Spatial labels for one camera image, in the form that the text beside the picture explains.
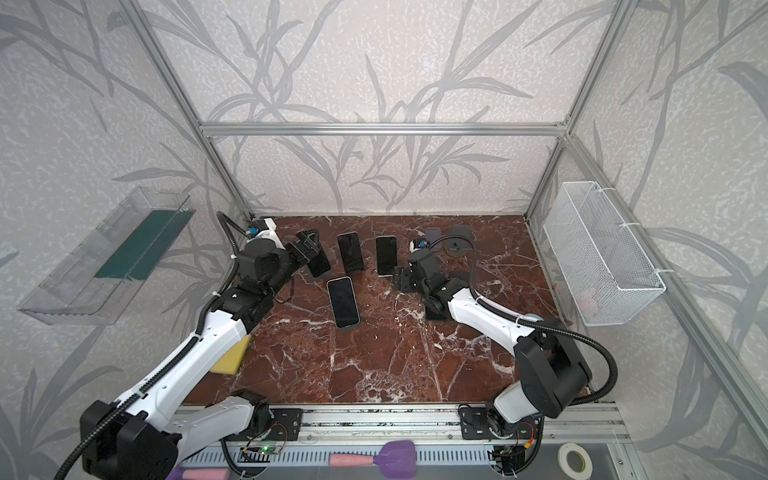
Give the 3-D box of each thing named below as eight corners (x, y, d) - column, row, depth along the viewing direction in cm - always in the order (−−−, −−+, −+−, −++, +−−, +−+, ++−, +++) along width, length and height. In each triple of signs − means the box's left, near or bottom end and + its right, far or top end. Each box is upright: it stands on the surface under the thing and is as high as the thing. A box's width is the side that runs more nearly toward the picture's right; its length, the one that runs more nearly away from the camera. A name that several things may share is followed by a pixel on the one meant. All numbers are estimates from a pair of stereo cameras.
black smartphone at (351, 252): (342, 273, 105) (335, 247, 94) (345, 258, 110) (338, 232, 98) (362, 273, 105) (357, 247, 94) (364, 258, 110) (359, 232, 98)
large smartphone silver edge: (339, 334, 91) (330, 314, 80) (334, 302, 98) (326, 279, 87) (363, 328, 92) (357, 307, 82) (356, 296, 99) (351, 273, 89)
